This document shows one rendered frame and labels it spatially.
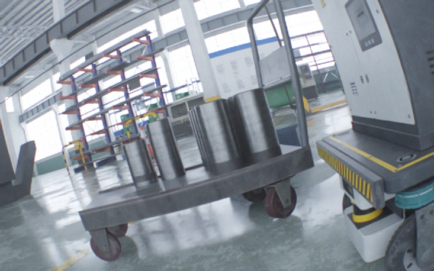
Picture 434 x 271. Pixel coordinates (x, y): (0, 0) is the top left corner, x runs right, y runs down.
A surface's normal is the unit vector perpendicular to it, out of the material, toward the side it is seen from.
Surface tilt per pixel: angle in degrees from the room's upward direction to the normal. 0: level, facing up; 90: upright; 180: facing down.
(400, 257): 91
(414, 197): 90
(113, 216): 90
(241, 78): 90
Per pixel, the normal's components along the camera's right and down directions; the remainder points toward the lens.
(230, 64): -0.13, 0.08
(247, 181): 0.16, 0.00
